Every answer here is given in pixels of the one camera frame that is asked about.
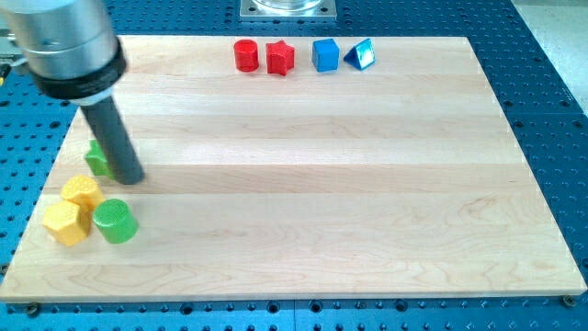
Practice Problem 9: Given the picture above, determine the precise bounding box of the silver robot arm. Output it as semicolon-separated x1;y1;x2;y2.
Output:
1;0;127;106

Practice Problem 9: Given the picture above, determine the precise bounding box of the red star block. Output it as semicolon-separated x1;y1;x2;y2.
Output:
266;40;295;76

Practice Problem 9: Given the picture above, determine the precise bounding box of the green star block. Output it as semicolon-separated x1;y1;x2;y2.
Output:
85;140;114;179

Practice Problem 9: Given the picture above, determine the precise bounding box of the wooden board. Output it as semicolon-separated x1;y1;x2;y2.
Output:
1;36;586;302

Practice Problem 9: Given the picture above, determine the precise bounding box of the blue cube block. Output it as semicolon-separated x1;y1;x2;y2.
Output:
311;39;340;73

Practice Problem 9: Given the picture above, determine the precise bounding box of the red cylinder block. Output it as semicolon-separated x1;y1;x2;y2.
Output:
233;40;259;73

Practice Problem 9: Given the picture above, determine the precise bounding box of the blue triangle block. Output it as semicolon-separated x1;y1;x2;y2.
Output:
344;39;376;71

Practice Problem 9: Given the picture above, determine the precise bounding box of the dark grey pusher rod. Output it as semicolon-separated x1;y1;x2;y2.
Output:
81;97;144;185

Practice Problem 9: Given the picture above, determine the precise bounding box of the green cylinder block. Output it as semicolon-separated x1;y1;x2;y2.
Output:
93;199;139;244

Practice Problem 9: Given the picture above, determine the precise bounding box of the yellow heart block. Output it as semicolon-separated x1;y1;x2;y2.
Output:
61;175;106;212

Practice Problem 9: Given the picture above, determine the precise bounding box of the yellow hexagon block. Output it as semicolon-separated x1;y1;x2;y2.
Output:
42;200;90;246

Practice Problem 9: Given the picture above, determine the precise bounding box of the clear robot base plate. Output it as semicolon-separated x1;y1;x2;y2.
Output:
239;0;337;22

